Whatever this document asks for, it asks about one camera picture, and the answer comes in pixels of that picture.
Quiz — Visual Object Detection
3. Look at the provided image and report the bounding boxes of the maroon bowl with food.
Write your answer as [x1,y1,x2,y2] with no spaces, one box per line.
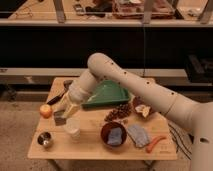
[132,97,154,118]

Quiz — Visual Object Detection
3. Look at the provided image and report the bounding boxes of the black handled kitchen tool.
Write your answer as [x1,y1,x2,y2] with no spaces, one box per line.
[46,80,73,105]

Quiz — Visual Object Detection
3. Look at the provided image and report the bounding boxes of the blue grey sponge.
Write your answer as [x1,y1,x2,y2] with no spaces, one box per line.
[107,127,122,146]

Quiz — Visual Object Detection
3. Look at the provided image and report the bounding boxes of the black floor cables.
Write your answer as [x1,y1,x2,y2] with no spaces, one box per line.
[168,123,194,161]

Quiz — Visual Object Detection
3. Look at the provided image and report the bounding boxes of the white paper cup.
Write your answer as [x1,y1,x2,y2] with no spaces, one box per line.
[63,118,80,138]

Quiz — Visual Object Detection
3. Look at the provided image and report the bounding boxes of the brown pine cone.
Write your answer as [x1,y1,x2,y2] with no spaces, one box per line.
[105,103,131,122]

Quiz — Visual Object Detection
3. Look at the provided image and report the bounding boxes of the green plastic tray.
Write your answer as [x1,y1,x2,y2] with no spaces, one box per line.
[82,80,130,109]

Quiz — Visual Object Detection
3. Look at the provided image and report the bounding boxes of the maroon bowl with sponge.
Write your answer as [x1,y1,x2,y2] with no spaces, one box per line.
[100,122,127,148]

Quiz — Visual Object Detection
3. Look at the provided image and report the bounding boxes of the wooden table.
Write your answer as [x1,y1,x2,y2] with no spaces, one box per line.
[27,77,178,171]

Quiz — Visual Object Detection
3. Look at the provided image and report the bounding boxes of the dark grey eraser block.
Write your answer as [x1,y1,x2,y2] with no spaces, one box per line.
[54,111,66,126]

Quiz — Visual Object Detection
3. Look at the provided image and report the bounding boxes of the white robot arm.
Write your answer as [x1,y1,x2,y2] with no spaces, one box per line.
[56,53,213,171]

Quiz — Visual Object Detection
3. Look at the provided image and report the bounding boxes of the small metal cup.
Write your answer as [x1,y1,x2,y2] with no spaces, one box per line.
[37,132,53,148]

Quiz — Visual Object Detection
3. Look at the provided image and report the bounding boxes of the cream food piece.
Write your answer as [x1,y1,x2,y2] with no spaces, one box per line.
[135,105,150,118]

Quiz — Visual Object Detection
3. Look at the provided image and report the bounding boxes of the orange carrot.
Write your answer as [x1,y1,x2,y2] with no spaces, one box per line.
[146,135,167,153]

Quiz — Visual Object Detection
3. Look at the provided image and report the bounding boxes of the grey folded cloth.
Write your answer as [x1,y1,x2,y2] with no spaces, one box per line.
[127,124,150,148]

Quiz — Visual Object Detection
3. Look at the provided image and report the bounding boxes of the orange apple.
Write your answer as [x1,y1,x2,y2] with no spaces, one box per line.
[39,104,53,119]

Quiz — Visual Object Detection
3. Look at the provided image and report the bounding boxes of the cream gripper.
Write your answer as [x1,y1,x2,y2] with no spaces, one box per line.
[55,93,80,118]

